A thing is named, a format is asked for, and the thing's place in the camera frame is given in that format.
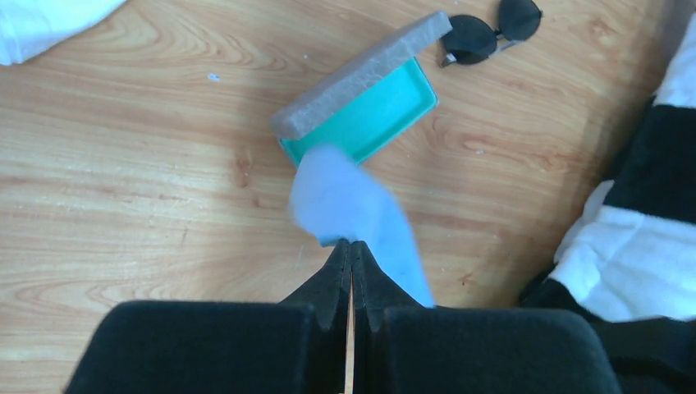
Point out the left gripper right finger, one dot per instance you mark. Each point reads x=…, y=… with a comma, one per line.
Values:
x=403, y=347

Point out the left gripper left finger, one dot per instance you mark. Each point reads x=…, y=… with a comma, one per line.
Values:
x=297, y=345

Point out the light blue lens cloth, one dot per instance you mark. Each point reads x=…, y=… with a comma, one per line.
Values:
x=333, y=198

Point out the grey glasses case green lining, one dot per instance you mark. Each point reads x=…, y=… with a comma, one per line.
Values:
x=369, y=101

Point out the black sunglasses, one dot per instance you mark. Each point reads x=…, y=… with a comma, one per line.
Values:
x=471, y=40

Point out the black white checkered blanket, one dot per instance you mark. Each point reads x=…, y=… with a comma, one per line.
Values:
x=627, y=264

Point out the white crumpled cloth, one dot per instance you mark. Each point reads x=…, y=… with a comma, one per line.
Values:
x=29, y=28

